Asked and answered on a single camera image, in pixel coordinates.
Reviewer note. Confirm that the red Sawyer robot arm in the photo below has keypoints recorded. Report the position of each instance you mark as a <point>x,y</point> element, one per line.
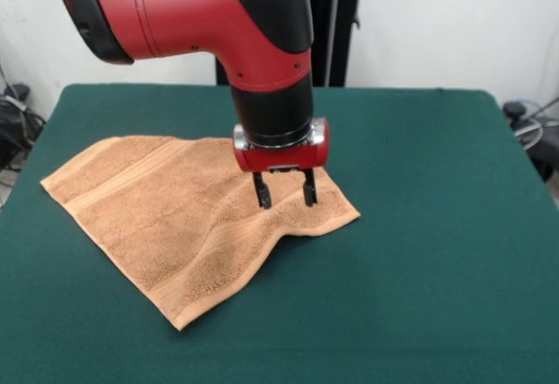
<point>196,13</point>

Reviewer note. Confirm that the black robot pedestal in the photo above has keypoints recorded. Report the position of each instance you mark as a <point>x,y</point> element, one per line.
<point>336,22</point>

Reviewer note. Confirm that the orange terry towel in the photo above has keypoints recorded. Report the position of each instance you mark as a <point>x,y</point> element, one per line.
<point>166,218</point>

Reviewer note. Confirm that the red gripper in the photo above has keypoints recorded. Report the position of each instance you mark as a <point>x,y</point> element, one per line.
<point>284,157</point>

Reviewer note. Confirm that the dark green table cloth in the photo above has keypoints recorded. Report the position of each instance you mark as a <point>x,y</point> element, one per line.
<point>436,270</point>

